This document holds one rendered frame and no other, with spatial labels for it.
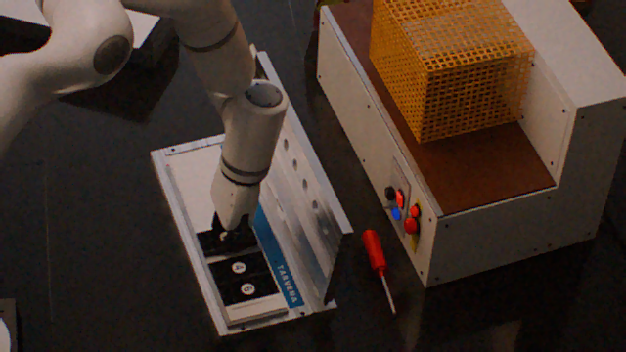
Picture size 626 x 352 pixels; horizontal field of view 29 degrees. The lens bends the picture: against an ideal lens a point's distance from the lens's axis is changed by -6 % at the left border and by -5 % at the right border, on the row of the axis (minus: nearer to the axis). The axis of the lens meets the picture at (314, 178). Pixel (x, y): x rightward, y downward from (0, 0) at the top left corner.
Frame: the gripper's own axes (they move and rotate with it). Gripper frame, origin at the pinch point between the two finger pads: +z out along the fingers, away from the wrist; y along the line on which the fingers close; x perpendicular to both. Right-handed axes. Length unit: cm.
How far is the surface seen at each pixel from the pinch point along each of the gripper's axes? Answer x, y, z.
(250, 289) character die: 0.7, 12.3, 1.2
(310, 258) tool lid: 10.3, 11.9, -4.7
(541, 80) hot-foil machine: 45, 9, -39
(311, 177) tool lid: 10.8, 3.6, -15.5
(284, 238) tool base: 10.1, 2.3, 0.5
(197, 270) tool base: -6.2, 4.8, 3.7
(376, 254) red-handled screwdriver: 23.3, 11.4, -3.0
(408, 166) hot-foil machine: 25.8, 7.5, -20.2
